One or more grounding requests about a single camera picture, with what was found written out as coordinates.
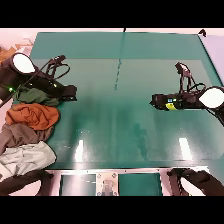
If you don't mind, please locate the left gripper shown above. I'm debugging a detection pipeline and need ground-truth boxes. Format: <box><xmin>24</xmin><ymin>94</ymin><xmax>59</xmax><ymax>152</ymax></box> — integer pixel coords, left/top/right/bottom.
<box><xmin>57</xmin><ymin>84</ymin><xmax>78</xmax><ymax>102</ymax></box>

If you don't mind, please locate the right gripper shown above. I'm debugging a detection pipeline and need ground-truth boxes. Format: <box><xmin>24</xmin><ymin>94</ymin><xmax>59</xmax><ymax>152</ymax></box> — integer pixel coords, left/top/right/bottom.
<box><xmin>150</xmin><ymin>92</ymin><xmax>203</xmax><ymax>112</ymax></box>

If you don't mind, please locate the dark green garment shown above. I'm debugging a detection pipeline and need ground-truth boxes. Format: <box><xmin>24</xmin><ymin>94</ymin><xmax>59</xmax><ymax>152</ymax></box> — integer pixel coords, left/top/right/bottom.
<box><xmin>13</xmin><ymin>86</ymin><xmax>61</xmax><ymax>108</ymax></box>

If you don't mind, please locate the orange garment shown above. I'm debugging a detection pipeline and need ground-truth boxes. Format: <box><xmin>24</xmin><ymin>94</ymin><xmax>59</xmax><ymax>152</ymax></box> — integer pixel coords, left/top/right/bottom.
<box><xmin>4</xmin><ymin>102</ymin><xmax>61</xmax><ymax>132</ymax></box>

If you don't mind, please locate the brown garment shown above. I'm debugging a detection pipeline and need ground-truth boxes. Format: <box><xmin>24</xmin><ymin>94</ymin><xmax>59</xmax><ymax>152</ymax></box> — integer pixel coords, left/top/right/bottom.
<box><xmin>0</xmin><ymin>122</ymin><xmax>55</xmax><ymax>156</ymax></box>

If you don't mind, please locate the pale grey-green garment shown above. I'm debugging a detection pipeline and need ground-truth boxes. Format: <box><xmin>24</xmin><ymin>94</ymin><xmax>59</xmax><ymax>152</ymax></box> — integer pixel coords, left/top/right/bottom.
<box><xmin>0</xmin><ymin>141</ymin><xmax>58</xmax><ymax>183</ymax></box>

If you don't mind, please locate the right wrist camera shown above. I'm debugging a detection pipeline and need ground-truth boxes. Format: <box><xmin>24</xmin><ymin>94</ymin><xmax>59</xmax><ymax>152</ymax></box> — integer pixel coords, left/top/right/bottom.
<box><xmin>174</xmin><ymin>61</ymin><xmax>198</xmax><ymax>95</ymax></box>

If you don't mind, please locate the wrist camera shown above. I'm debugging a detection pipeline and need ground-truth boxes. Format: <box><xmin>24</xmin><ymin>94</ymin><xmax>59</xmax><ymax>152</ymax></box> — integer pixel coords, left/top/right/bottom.
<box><xmin>174</xmin><ymin>61</ymin><xmax>198</xmax><ymax>95</ymax></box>
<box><xmin>45</xmin><ymin>54</ymin><xmax>71</xmax><ymax>80</ymax></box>

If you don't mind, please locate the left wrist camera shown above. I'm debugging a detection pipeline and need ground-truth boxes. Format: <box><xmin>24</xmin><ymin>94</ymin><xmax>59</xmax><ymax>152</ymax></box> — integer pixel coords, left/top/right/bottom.
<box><xmin>45</xmin><ymin>54</ymin><xmax>71</xmax><ymax>80</ymax></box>

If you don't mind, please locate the silver frame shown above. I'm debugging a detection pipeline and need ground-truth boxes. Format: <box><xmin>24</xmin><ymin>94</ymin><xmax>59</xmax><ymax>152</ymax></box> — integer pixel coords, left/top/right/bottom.
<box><xmin>44</xmin><ymin>166</ymin><xmax>215</xmax><ymax>197</ymax></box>

